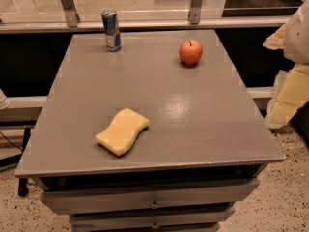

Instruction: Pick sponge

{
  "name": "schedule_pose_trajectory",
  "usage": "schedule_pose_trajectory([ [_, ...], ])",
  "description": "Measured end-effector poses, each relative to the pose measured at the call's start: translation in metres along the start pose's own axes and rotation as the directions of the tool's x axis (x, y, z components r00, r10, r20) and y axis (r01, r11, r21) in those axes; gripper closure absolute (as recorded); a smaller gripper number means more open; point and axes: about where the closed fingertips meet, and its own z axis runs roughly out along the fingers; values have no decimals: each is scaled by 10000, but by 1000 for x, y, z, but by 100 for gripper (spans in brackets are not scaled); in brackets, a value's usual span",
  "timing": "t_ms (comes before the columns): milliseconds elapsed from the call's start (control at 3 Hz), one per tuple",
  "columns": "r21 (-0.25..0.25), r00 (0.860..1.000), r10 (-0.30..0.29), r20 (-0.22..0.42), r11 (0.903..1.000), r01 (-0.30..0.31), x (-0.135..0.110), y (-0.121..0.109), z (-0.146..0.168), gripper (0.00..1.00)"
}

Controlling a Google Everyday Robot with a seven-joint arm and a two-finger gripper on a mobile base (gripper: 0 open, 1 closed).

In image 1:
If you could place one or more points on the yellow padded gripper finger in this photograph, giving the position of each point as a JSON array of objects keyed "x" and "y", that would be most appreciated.
[{"x": 276, "y": 40}]

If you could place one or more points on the yellow wavy sponge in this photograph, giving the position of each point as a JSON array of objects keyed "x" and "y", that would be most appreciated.
[{"x": 122, "y": 132}]

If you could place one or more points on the red apple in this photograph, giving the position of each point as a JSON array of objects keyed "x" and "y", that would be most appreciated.
[{"x": 190, "y": 52}]

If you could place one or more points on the grey drawer cabinet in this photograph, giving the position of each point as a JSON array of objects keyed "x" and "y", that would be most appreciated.
[{"x": 204, "y": 126}]

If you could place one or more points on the blue silver drink can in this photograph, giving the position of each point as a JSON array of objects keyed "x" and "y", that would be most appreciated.
[{"x": 112, "y": 31}]

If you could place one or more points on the lower grey drawer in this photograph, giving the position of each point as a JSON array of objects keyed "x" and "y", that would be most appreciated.
[{"x": 152, "y": 219}]

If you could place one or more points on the grey drawer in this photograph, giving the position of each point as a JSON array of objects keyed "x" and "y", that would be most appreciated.
[
  {"x": 152, "y": 219},
  {"x": 148, "y": 197}
]

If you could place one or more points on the upper grey drawer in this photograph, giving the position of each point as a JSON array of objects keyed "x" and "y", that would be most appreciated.
[{"x": 148, "y": 197}]

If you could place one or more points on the white object at left edge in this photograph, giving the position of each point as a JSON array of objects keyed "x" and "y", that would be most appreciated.
[{"x": 4, "y": 101}]

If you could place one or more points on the right metal railing bracket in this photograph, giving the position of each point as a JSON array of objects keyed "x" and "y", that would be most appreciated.
[{"x": 195, "y": 11}]

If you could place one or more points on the metal railing bracket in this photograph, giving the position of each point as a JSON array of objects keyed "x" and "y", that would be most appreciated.
[
  {"x": 71, "y": 15},
  {"x": 195, "y": 11}
]

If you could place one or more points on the left metal railing bracket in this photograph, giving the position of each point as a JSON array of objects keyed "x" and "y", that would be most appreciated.
[{"x": 71, "y": 15}]

